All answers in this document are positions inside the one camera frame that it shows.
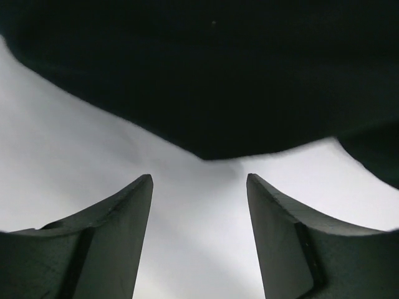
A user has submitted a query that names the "black t shirt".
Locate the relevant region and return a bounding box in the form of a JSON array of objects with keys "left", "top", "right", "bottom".
[{"left": 1, "top": 1, "right": 398, "bottom": 187}]

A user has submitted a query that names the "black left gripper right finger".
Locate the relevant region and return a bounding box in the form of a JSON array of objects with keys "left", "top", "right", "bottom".
[{"left": 246, "top": 174, "right": 398, "bottom": 299}]

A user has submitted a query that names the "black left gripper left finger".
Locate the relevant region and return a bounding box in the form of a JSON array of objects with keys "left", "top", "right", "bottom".
[{"left": 1, "top": 174, "right": 153, "bottom": 298}]

